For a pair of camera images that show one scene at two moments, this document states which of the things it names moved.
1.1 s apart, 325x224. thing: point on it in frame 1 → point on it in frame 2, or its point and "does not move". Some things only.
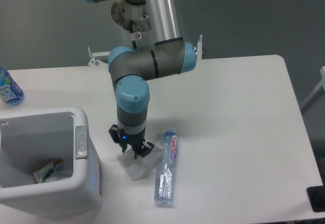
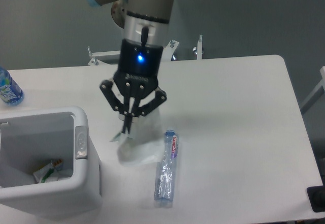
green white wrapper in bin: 50,172 does not move
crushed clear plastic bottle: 164,185 does not move
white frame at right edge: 317,93 does not move
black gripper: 136,140 → 139,68
